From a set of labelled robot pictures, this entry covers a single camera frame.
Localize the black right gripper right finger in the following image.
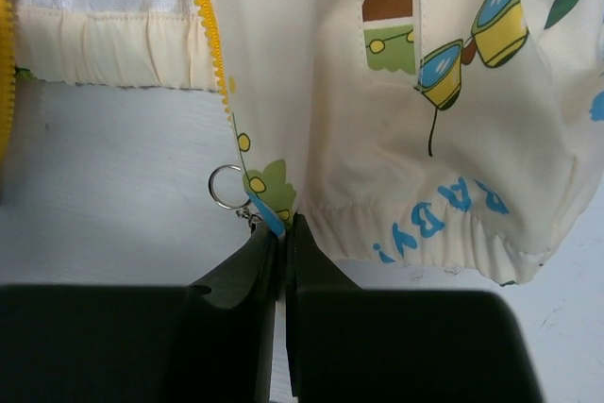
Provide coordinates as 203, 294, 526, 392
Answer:
285, 216, 544, 402

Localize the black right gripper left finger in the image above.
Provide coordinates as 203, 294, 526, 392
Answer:
1, 226, 278, 402

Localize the yellow cream dinosaur print jacket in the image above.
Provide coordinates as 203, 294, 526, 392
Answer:
1, 0, 603, 285

